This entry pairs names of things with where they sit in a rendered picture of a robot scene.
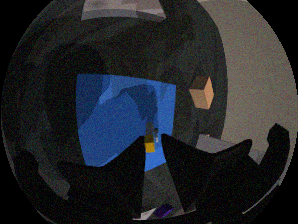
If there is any tan box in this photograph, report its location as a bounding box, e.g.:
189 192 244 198
189 76 214 111

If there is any purple square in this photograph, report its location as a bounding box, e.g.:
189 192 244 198
154 204 174 218

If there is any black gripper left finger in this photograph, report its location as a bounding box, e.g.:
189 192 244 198
57 136 146 220

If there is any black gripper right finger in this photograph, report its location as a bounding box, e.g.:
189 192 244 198
161 133 253 213

